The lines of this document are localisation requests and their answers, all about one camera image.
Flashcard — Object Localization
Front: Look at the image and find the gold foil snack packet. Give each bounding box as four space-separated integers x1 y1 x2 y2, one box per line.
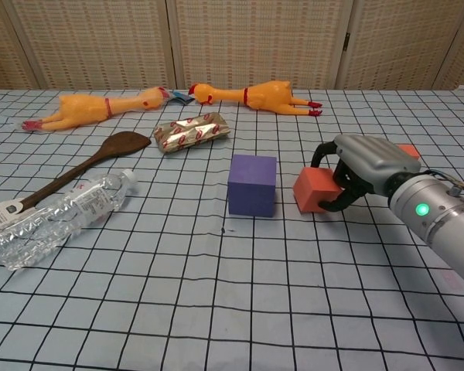
152 111 230 155

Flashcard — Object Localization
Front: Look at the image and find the white paper spatula label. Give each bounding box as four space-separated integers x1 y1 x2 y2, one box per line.
0 199 38 235

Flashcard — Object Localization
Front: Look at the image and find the woven folding screen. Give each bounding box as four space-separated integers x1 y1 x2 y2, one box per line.
0 0 464 92

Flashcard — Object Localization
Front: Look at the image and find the large orange foam cube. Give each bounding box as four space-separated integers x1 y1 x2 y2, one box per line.
292 167 343 214

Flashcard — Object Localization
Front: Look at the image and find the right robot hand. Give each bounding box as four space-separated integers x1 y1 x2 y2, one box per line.
311 134 421 214

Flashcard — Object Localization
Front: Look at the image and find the rubber chicken in clear bag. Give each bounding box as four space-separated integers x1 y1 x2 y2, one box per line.
22 87 167 134

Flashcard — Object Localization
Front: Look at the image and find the large purple foam cube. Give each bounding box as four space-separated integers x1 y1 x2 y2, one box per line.
227 154 278 218

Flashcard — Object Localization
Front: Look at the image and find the clear plastic water bottle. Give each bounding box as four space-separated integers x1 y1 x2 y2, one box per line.
0 168 138 271

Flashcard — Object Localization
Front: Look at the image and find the yellow rubber chicken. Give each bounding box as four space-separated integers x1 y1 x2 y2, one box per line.
188 80 324 117

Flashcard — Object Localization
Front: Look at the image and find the blue packaging header card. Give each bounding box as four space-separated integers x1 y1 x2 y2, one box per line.
165 90 195 105

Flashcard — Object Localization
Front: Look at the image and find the small orange foam cube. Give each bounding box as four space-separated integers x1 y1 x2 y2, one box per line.
397 144 421 162

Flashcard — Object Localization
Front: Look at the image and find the blue checkered tablecloth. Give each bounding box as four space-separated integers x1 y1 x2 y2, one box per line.
0 89 464 371

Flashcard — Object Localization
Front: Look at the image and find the dark wooden spatula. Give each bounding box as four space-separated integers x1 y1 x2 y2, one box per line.
17 131 152 212

